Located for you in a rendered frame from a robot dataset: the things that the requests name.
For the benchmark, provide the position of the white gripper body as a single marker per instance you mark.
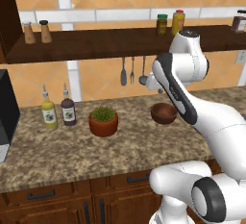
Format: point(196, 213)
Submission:
point(152, 83)

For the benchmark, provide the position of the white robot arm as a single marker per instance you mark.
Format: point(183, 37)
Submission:
point(221, 128)

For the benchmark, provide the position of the brown wooden bowl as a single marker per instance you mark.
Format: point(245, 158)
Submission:
point(163, 113)

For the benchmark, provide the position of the grey hanging ladle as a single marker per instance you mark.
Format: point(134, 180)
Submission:
point(143, 78)

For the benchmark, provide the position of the grey hanging fork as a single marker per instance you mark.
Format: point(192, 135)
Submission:
point(132, 72)

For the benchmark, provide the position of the grey hanging spatula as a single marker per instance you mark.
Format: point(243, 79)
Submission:
point(123, 75)

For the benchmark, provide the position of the dark jar with green lid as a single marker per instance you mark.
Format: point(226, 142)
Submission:
point(161, 26)

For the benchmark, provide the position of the green plant in terracotta pot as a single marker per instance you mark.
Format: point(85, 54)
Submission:
point(103, 123)

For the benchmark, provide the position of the yellow jar with red lid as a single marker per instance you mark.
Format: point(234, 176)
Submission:
point(177, 22)

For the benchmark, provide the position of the dark brown sauce bottle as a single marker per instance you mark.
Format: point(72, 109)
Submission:
point(68, 112)

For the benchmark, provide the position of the narrow wooden drawer front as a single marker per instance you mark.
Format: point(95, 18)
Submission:
point(118, 180)

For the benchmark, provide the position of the yellow oil bottle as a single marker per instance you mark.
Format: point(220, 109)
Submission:
point(49, 114)

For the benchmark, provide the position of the wooden shaker with black cap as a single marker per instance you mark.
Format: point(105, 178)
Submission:
point(45, 33)

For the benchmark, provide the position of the wooden cupboard door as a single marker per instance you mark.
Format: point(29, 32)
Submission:
point(128, 207)
point(48, 213)

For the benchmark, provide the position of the wooden shaker with white cap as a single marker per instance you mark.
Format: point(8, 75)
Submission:
point(29, 34)

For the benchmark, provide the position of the wide wooden drawer front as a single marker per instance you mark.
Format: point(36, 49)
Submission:
point(64, 191)

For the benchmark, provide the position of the black microwave oven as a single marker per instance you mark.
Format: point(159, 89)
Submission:
point(7, 115)

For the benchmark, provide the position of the dark wood wall shelf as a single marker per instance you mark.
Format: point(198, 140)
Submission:
point(105, 43)

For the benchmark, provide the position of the white wall socket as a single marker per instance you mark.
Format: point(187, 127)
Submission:
point(241, 57)

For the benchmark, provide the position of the dark wood wall cabinet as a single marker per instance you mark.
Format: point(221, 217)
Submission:
point(8, 16)

